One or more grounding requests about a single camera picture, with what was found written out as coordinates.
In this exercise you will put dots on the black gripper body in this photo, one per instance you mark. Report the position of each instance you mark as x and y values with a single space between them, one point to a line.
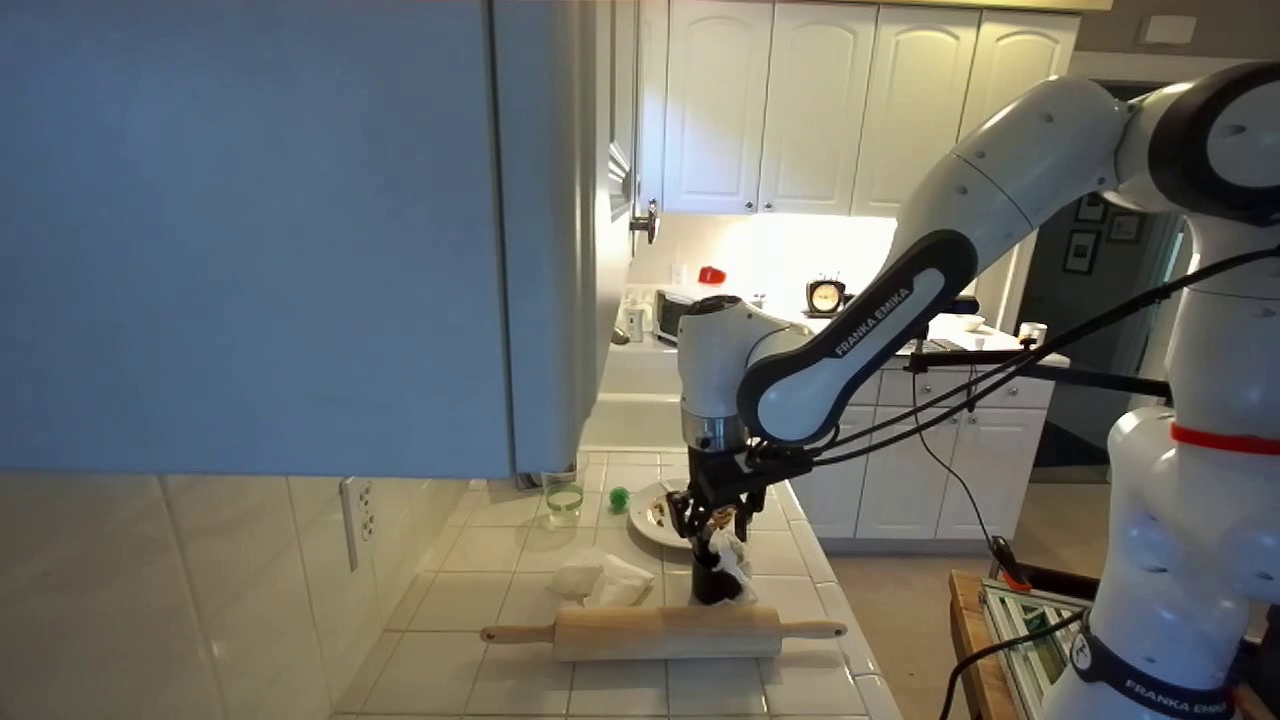
729 482

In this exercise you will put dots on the white tissue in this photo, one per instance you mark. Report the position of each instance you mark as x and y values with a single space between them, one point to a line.
729 561

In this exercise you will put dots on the black cup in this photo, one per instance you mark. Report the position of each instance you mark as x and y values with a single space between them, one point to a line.
705 590

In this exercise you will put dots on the white plate with food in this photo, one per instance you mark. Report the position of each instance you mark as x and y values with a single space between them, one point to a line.
649 516

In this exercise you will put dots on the small green object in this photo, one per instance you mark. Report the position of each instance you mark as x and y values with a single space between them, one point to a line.
618 501

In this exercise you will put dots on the clear drinking glass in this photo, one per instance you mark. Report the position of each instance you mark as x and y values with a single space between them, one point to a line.
561 504

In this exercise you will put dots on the wooden rolling pin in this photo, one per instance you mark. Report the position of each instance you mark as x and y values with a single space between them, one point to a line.
665 632

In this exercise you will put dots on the white lower cabinets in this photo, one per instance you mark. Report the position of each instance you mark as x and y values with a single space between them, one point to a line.
958 482

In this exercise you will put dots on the white cabinets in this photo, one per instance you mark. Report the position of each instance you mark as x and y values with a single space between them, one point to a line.
818 105
958 482

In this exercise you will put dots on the white upper cabinets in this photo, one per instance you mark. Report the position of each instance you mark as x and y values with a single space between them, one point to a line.
818 105

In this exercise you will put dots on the white wall power outlet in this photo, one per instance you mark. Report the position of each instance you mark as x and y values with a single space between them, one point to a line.
358 513

